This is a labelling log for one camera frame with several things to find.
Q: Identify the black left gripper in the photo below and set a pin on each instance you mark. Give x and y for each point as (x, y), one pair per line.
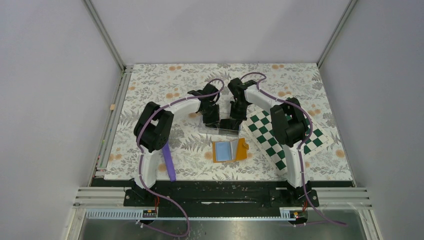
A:
(213, 122)

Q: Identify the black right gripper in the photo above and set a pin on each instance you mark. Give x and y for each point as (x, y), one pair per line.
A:
(234, 115)

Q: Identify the black credit card stack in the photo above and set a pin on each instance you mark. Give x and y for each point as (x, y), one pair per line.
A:
(229, 127)

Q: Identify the clear acrylic card box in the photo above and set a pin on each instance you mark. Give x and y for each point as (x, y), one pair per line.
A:
(204, 130)

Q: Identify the orange leather card holder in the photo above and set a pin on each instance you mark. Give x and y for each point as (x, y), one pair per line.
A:
(230, 151)

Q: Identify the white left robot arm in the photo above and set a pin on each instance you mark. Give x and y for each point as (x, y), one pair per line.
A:
(153, 127)

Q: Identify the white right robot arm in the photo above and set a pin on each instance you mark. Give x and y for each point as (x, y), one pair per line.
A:
(251, 92)

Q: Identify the green white chessboard mat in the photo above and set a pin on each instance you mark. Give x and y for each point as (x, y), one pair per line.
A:
(284, 125)

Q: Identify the floral patterned table mat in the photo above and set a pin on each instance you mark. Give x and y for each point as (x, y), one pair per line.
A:
(191, 144)

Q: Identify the purple marker pen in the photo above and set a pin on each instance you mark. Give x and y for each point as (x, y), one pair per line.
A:
(168, 160)

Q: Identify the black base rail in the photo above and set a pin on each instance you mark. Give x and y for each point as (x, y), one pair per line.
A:
(212, 200)

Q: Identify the right aluminium frame post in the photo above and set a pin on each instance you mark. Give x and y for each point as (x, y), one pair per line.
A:
(336, 32)

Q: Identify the aluminium frame post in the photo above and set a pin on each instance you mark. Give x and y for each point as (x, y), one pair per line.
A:
(93, 13)
(336, 32)

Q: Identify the left aluminium frame post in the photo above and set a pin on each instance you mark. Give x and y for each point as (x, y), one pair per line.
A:
(93, 13)

